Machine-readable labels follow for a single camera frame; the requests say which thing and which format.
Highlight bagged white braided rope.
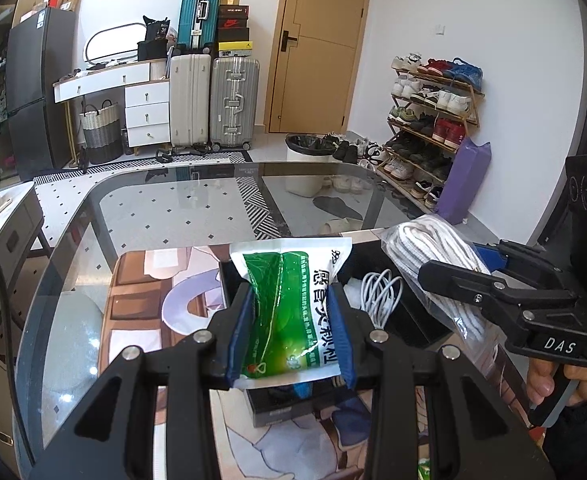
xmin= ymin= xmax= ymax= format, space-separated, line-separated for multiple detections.
xmin=380 ymin=213 xmax=513 ymax=386

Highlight black cardboard box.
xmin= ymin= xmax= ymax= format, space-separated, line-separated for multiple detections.
xmin=246 ymin=240 xmax=451 ymax=429

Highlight white charger cable bundle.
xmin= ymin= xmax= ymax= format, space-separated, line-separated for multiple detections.
xmin=361 ymin=268 xmax=405 ymax=331

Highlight green medicine packet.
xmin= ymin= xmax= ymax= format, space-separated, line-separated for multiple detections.
xmin=229 ymin=236 xmax=352 ymax=390

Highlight white foam block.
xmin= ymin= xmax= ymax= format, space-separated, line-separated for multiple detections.
xmin=343 ymin=278 xmax=363 ymax=310

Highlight person's right hand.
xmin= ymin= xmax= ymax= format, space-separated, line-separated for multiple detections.
xmin=525 ymin=356 xmax=587 ymax=409

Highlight purple bag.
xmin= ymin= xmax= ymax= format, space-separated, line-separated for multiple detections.
xmin=435 ymin=138 xmax=492 ymax=224

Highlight anime print desk mat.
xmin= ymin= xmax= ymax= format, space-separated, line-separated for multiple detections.
xmin=98 ymin=228 xmax=540 ymax=480

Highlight wooden shoe rack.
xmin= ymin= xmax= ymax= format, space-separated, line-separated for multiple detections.
xmin=371 ymin=52 xmax=484 ymax=211

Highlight white trash bin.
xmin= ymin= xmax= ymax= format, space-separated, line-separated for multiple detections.
xmin=284 ymin=133 xmax=340 ymax=198

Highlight grey side cabinet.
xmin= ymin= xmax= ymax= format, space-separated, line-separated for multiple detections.
xmin=0 ymin=182 xmax=51 ymax=322

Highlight wooden door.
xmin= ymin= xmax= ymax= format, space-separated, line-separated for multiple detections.
xmin=264 ymin=0 xmax=369 ymax=133

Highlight silver suitcase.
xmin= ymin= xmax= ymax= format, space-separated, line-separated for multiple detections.
xmin=210 ymin=56 xmax=260 ymax=152

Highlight woven laundry basket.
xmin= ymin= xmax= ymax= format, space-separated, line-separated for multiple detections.
xmin=80 ymin=100 xmax=123 ymax=165

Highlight stacked shoe boxes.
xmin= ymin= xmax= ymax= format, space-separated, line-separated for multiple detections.
xmin=217 ymin=0 xmax=253 ymax=58

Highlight white suitcase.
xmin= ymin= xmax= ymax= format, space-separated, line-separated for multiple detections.
xmin=168 ymin=54 xmax=212 ymax=148

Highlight white drawer cabinet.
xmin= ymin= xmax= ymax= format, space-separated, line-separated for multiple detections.
xmin=125 ymin=80 xmax=171 ymax=150

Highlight white dressing desk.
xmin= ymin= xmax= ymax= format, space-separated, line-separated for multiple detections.
xmin=52 ymin=60 xmax=166 ymax=103

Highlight teal suitcase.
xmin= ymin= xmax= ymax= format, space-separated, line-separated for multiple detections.
xmin=177 ymin=0 xmax=220 ymax=54

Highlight black handbag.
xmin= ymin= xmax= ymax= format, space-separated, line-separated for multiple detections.
xmin=137 ymin=15 xmax=170 ymax=62

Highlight black refrigerator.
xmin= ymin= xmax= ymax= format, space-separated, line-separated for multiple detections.
xmin=6 ymin=6 xmax=76 ymax=181

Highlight oval black frame mirror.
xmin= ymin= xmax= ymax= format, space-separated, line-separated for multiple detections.
xmin=84 ymin=23 xmax=146 ymax=66

